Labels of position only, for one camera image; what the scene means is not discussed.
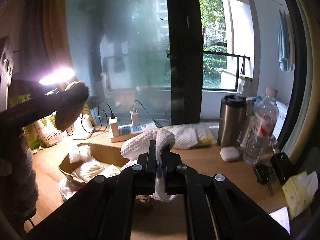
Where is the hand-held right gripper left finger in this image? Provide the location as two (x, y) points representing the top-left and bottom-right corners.
(27, 140), (157, 240)

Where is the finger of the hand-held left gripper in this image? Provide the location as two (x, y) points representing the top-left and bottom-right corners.
(0, 91), (60, 140)

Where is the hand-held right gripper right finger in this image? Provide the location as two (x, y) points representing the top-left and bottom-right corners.
(160, 147), (292, 240)

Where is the white waffle towel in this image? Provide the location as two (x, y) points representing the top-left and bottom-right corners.
(120, 128), (176, 202)

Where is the cardboard box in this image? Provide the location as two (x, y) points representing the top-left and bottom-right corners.
(58, 142), (140, 183)

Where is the white mesh bag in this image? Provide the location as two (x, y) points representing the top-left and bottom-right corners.
(72, 159), (105, 183)

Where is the bubble wrap piece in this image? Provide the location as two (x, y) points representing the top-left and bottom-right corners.
(69, 145), (93, 164)

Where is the white plastic bag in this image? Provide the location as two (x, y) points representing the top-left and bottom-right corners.
(59, 179), (83, 202)

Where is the person's left forearm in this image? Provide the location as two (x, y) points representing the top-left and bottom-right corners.
(10, 140), (39, 220)

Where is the person's left hand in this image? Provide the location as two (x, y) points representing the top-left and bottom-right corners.
(0, 156), (12, 178)

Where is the green paper cup pack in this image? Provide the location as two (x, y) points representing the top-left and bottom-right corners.
(10, 94), (40, 150)

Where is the packet of white cloths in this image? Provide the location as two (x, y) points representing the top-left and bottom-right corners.
(162, 123), (218, 148)

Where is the white power strip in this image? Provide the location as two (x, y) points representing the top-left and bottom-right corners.
(109, 121), (157, 143)

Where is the white desk lamp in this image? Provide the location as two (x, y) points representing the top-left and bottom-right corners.
(39, 67), (94, 140)

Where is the white charger plug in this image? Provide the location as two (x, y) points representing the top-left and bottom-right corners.
(109, 116), (119, 137)
(129, 109), (139, 127)

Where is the white earbuds case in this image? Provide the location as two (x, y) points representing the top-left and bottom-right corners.
(220, 146), (239, 162)

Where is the steel travel tumbler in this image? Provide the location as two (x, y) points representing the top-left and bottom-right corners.
(217, 94), (248, 147)

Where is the gold curtain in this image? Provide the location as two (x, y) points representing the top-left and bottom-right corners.
(285, 0), (320, 155)
(42, 0), (75, 98)

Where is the black car key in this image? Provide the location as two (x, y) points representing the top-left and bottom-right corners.
(254, 160), (275, 197)

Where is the clear water bottle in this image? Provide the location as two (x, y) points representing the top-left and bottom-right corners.
(243, 87), (279, 165)

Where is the clear plastic container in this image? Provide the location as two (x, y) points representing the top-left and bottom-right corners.
(237, 97), (258, 145)

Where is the small black box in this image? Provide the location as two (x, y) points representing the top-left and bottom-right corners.
(271, 152), (295, 185)

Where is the smartphone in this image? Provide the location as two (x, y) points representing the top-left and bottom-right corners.
(269, 206), (291, 234)

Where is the white air conditioner unit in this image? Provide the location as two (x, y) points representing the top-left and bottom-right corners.
(272, 100), (290, 140)

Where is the black balcony railing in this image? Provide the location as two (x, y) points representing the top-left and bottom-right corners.
(203, 51), (252, 80)

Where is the yellow tissue pack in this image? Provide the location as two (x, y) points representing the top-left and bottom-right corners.
(282, 170), (319, 219)

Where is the hanging blue towel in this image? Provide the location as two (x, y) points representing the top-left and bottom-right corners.
(277, 9), (294, 72)

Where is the wall picture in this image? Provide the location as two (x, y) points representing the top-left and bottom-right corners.
(0, 36), (14, 80)

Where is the thin charging cable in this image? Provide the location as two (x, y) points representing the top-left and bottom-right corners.
(133, 99), (163, 128)

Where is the black charging cable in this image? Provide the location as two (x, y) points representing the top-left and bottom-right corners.
(87, 96), (117, 132)

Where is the black sliding door frame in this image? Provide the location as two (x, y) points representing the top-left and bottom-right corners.
(165, 0), (204, 127)

